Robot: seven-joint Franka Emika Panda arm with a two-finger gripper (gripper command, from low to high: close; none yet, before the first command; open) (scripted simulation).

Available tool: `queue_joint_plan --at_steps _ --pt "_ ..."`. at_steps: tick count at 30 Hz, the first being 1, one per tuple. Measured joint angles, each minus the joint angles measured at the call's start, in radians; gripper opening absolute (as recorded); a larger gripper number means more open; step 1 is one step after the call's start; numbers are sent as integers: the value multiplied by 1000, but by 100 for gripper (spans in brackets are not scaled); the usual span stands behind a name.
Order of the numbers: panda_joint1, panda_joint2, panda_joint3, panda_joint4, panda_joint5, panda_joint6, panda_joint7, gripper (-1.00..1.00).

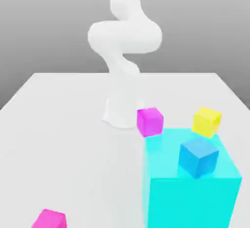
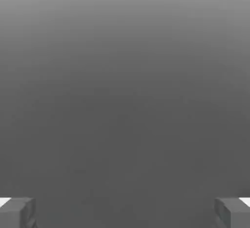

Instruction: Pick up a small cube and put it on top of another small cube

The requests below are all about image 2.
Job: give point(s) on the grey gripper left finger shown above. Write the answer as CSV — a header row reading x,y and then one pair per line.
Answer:
x,y
13,214

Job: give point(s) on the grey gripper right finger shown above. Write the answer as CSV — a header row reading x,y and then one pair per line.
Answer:
x,y
236,214

